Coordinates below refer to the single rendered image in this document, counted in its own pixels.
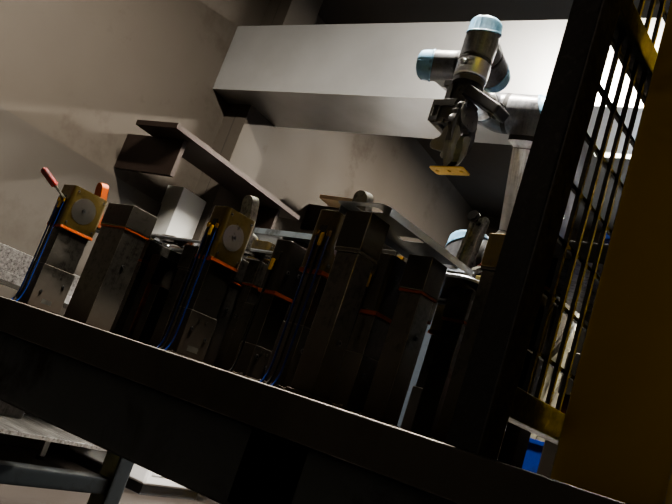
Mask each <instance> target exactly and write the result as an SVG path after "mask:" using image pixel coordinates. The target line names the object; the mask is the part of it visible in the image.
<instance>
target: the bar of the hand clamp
mask: <svg viewBox="0 0 672 504"><path fill-rule="evenodd" d="M467 219H468V220H469V221H470V224H469V226H468V229H467V231H466V234H465V236H464V238H463V241H462V243H461V246H460V248H459V251H458V253H457V256H456V258H458V259H459V260H460V261H461V262H463V263H464V264H465V265H467V266H468V267H469V268H471V269H472V266H473V264H474V261H475V259H476V256H477V254H478V251H479V249H480V246H481V243H482V241H483V238H484V236H485V233H486V231H487V228H488V226H489V223H490V221H489V219H488V218H487V217H483V218H480V213H479V212H478V211H477V210H472V211H470V212H469V213H468V215H467Z"/></svg>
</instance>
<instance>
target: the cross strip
mask: <svg viewBox="0 0 672 504"><path fill-rule="evenodd" d="M338 203H339V204H340V208H339V212H340V213H342V214H343V215H345V216H346V213H347V211H348V210H351V211H363V210H360V209H359V208H358V207H356V206H367V207H376V208H378V209H380V210H381V211H383V212H373V213H374V214H375V215H377V216H378V217H379V218H381V219H382V220H383V221H385V222H386V223H388V224H389V225H390V227H389V230H388V233H387V236H386V240H385V244H386V245H388V246H389V247H390V248H392V249H393V250H395V251H396V252H398V253H399V254H400V255H402V256H403V257H405V258H406V259H408V257H409V254H413V255H421V256H429V257H434V258H435V259H436V260H438V261H439V262H440V263H442V264H448V265H453V266H455V267H457V268H458V269H454V268H447V270H448V271H455V272H463V273H466V274H467V275H469V276H470V277H472V275H473V274H475V272H474V271H473V270H472V269H471V268H469V267H468V266H467V265H465V264H464V263H463V262H461V261H460V260H459V259H458V258H456V257H455V256H454V255H452V254H451V253H450V252H449V251H447V250H446V249H445V248H443V247H442V246H441V245H439V244H438V243H437V242H436V241H434V240H433V239H432V238H430V237H429V236H428V235H427V234H425V233H424V232H423V231H421V230H420V229H419V228H418V227H416V226H415V225H414V224H412V223H411V222H410V221H408V220H407V219H406V218H405V217H403V216H402V215H401V214H399V213H398V212H397V211H396V210H394V209H393V208H392V207H390V206H388V205H386V204H382V203H369V202H355V201H338ZM398 236H400V237H409V238H417V239H419V240H421V241H422V242H424V243H420V242H411V241H404V240H402V239H400V238H399V237H398Z"/></svg>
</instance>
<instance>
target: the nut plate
mask: <svg viewBox="0 0 672 504"><path fill-rule="evenodd" d="M429 168H430V169H431V170H432V171H434V172H435V173H436V174H438V175H460V176H469V175H470V173H469V172H468V171H467V170H466V169H465V168H464V167H461V166H453V165H452V164H449V165H448V166H430V167H429ZM438 170H439V171H438Z"/></svg>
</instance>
